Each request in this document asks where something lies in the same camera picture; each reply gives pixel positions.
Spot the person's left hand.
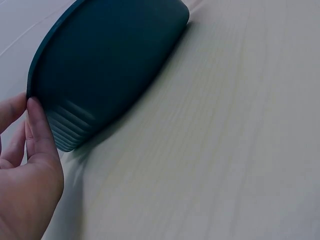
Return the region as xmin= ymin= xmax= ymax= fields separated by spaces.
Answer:
xmin=0 ymin=91 xmax=65 ymax=240

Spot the dark teal plastic bowl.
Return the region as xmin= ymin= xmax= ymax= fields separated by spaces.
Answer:
xmin=25 ymin=0 xmax=191 ymax=153

